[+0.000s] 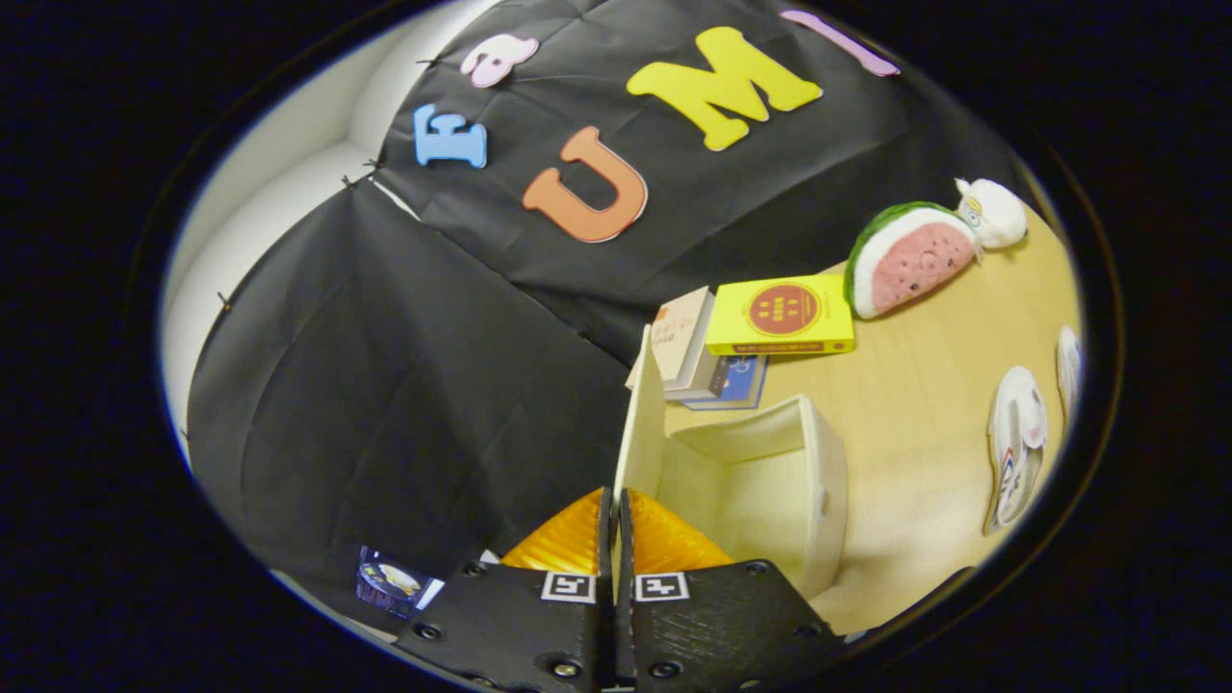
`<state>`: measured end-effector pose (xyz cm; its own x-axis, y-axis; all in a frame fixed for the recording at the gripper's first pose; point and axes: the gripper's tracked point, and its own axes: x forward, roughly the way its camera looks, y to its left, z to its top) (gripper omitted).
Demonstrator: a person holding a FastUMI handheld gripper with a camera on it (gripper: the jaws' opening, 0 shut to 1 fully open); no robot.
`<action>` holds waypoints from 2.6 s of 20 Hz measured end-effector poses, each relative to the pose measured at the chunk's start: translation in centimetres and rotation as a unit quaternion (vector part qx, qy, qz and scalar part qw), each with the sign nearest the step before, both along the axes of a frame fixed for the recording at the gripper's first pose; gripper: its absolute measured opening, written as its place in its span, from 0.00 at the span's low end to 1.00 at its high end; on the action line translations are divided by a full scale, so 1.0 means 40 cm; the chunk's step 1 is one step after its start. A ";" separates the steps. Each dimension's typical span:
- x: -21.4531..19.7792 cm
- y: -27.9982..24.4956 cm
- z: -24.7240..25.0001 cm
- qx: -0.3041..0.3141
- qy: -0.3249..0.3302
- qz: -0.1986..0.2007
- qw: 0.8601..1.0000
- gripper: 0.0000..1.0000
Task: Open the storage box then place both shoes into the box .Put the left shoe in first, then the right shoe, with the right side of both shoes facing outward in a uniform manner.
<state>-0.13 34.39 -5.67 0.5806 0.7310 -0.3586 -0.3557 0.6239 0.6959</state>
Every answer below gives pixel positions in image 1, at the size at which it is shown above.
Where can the watermelon slice plush toy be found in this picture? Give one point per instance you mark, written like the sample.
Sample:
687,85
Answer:
910,260

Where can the small printed packet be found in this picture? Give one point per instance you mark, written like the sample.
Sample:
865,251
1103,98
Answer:
395,579

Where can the blue book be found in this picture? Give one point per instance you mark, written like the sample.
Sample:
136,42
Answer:
741,380

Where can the white canvas shoe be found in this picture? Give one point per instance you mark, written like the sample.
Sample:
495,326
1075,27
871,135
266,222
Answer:
1068,371
1015,448

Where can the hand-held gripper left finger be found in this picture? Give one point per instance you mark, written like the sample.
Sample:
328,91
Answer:
520,626

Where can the white plush toy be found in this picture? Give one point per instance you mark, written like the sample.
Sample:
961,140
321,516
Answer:
996,212

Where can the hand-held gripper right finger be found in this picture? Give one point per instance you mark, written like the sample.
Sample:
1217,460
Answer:
712,626

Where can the yellow book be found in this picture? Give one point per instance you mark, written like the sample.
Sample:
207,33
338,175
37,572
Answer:
784,313

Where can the beige storage box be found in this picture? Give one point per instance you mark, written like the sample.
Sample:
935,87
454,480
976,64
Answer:
770,491

